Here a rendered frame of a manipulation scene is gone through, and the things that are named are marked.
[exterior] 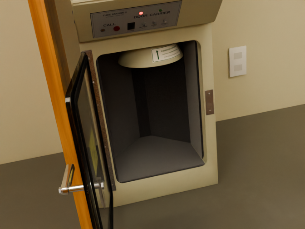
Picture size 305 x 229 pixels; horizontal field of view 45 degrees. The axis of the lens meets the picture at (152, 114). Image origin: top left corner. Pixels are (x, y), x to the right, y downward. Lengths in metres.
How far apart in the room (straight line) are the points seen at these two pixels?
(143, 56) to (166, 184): 0.37
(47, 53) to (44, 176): 0.59
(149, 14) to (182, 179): 0.48
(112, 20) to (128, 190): 0.47
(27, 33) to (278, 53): 0.94
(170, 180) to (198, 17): 0.45
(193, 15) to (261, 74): 0.73
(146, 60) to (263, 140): 0.59
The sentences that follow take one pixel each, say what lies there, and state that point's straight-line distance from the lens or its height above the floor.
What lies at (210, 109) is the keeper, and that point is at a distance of 0.98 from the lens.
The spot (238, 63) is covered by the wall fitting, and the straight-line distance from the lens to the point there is 1.46.
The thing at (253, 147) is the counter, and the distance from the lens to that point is 1.29.
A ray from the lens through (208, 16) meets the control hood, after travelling 0.87.
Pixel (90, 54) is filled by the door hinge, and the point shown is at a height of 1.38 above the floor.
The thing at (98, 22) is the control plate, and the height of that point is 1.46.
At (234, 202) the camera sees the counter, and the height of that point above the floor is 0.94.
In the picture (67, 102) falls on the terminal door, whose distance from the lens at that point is 0.57.
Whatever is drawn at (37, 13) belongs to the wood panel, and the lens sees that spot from 0.77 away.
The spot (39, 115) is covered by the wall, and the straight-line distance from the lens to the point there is 1.38.
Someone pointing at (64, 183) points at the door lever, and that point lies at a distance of 0.70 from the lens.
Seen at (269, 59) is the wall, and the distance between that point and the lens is 1.53.
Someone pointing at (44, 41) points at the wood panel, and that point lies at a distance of 0.78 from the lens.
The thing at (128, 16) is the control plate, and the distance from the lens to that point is 0.79.
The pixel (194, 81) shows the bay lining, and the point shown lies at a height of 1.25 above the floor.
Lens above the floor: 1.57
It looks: 23 degrees down
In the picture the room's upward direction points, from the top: 7 degrees counter-clockwise
